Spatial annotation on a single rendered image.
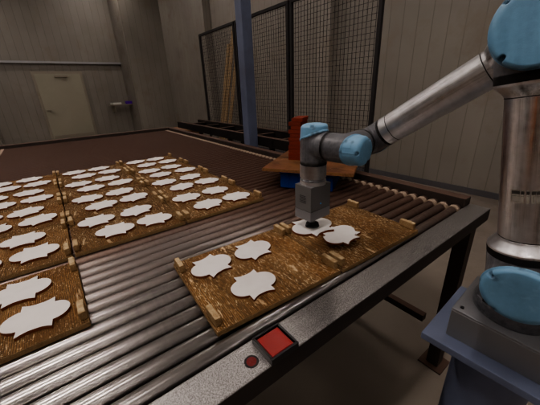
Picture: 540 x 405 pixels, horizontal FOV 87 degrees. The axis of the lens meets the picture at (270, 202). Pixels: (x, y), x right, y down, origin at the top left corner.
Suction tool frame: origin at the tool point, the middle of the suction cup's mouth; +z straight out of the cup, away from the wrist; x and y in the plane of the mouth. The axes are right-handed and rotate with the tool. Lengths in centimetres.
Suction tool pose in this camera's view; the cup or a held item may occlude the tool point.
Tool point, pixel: (312, 228)
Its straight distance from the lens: 90.1
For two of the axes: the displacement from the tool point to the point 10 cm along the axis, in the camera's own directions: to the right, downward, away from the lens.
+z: 0.4, 9.3, 3.7
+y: -7.7, 2.6, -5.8
